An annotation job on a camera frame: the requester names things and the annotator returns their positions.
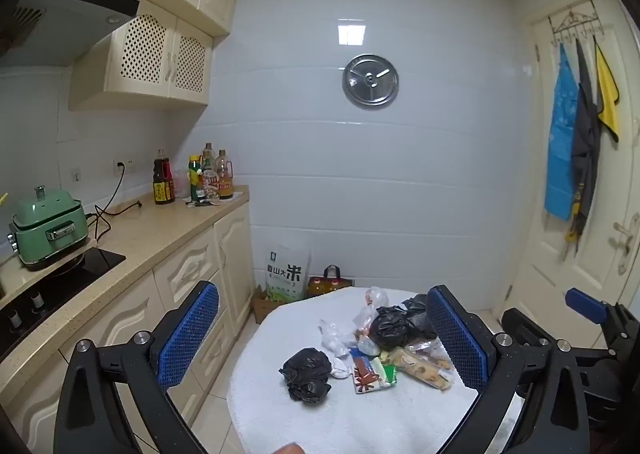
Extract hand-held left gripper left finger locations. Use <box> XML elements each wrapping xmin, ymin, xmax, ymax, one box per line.
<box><xmin>54</xmin><ymin>280</ymin><xmax>221</xmax><ymax>454</ymax></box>

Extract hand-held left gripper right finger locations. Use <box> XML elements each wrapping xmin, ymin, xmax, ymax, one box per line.
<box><xmin>426</xmin><ymin>285</ymin><xmax>592</xmax><ymax>454</ymax></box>

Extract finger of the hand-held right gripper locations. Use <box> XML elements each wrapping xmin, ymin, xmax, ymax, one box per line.
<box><xmin>566</xmin><ymin>288</ymin><xmax>639</xmax><ymax>351</ymax></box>
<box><xmin>501</xmin><ymin>308</ymin><xmax>552</xmax><ymax>347</ymax></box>

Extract clear plastic bag red print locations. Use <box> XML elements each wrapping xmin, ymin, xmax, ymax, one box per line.
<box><xmin>353</xmin><ymin>286</ymin><xmax>390</xmax><ymax>335</ymax></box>

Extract crumpled black plastic bag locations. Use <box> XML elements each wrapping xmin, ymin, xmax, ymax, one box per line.
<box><xmin>367</xmin><ymin>305</ymin><xmax>426</xmax><ymax>351</ymax></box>
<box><xmin>279</xmin><ymin>347</ymin><xmax>333</xmax><ymax>406</ymax></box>
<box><xmin>401</xmin><ymin>294</ymin><xmax>439</xmax><ymax>341</ymax></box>

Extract clear packet of brown snacks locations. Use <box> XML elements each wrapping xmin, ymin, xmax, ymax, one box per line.
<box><xmin>390</xmin><ymin>346</ymin><xmax>453</xmax><ymax>391</ymax></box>

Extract cream panel door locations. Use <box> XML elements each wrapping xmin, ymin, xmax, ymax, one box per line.
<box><xmin>492</xmin><ymin>0</ymin><xmax>640</xmax><ymax>350</ymax></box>

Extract cream lower cabinets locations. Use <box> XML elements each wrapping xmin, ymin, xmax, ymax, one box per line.
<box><xmin>0</xmin><ymin>201</ymin><xmax>256</xmax><ymax>454</ymax></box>

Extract brown cardboard box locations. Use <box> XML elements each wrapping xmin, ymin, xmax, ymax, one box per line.
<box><xmin>250</xmin><ymin>284</ymin><xmax>281</xmax><ymax>325</ymax></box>

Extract green serrated snack wrapper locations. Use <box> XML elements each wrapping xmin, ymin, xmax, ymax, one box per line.
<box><xmin>377</xmin><ymin>351</ymin><xmax>398</xmax><ymax>387</ymax></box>

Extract small clear plastic bag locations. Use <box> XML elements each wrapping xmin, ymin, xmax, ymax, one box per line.
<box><xmin>356</xmin><ymin>333</ymin><xmax>382</xmax><ymax>357</ymax></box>

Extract red white snack wrapper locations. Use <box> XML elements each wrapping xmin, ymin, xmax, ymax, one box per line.
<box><xmin>350</xmin><ymin>356</ymin><xmax>393</xmax><ymax>394</ymax></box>

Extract beige stone countertop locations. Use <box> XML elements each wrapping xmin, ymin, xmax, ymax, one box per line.
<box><xmin>0</xmin><ymin>184</ymin><xmax>251</xmax><ymax>360</ymax></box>

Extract white rice bag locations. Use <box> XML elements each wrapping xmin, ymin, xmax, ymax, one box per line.
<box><xmin>265</xmin><ymin>246</ymin><xmax>312</xmax><ymax>305</ymax></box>

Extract crumpled white tissue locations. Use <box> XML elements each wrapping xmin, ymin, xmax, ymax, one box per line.
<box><xmin>327</xmin><ymin>356</ymin><xmax>353</xmax><ymax>380</ymax></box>

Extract crumpled white plastic bag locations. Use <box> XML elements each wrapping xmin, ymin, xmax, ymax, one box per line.
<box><xmin>319</xmin><ymin>319</ymin><xmax>358</xmax><ymax>360</ymax></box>

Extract white fluffy table towel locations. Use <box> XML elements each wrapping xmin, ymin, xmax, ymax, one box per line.
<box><xmin>226</xmin><ymin>286</ymin><xmax>526</xmax><ymax>454</ymax></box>

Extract black induction cooktop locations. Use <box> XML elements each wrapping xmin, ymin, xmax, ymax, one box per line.
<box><xmin>0</xmin><ymin>246</ymin><xmax>127</xmax><ymax>360</ymax></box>

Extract green bottle yellow cap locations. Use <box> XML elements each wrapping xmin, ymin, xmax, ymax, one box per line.
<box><xmin>188</xmin><ymin>155</ymin><xmax>206</xmax><ymax>202</ymax></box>

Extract clear plastic cup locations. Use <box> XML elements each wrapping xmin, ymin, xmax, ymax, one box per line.
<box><xmin>172</xmin><ymin>169</ymin><xmax>192</xmax><ymax>201</ymax></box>

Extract clear bottle red label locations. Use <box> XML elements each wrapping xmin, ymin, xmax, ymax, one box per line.
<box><xmin>201</xmin><ymin>143</ymin><xmax>221</xmax><ymax>201</ymax></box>

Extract amber oil bottle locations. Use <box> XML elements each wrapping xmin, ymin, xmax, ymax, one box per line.
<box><xmin>216</xmin><ymin>150</ymin><xmax>235</xmax><ymax>200</ymax></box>

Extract dark grey apron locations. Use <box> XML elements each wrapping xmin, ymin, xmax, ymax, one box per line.
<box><xmin>565</xmin><ymin>39</ymin><xmax>602</xmax><ymax>255</ymax></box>

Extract blue apron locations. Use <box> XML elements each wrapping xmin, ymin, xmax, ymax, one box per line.
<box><xmin>544</xmin><ymin>43</ymin><xmax>580</xmax><ymax>221</ymax></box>

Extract green electric cooking pot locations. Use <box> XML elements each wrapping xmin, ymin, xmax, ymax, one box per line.
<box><xmin>7</xmin><ymin>186</ymin><xmax>92</xmax><ymax>272</ymax></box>

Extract yellow cloth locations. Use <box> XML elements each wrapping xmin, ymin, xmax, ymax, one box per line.
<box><xmin>594</xmin><ymin>45</ymin><xmax>621</xmax><ymax>142</ymax></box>

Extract cream lattice door cabinet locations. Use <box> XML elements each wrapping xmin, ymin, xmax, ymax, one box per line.
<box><xmin>68</xmin><ymin>1</ymin><xmax>216</xmax><ymax>111</ymax></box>

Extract metal door hook rack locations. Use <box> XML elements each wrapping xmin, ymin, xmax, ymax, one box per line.
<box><xmin>547</xmin><ymin>1</ymin><xmax>618</xmax><ymax>50</ymax></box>

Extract grey range hood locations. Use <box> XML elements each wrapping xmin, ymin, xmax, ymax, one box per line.
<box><xmin>0</xmin><ymin>0</ymin><xmax>142</xmax><ymax>69</ymax></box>

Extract cream door handle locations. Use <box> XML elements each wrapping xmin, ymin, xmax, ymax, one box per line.
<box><xmin>612</xmin><ymin>214</ymin><xmax>640</xmax><ymax>275</ymax></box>

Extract black power cable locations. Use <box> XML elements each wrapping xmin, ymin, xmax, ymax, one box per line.
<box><xmin>85</xmin><ymin>165</ymin><xmax>143</xmax><ymax>240</ymax></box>

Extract brown gift box black handle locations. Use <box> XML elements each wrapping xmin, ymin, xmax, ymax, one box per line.
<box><xmin>306</xmin><ymin>265</ymin><xmax>355</xmax><ymax>299</ymax></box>

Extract round metal wall plate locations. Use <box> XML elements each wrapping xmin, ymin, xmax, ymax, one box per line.
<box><xmin>342</xmin><ymin>54</ymin><xmax>399</xmax><ymax>109</ymax></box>

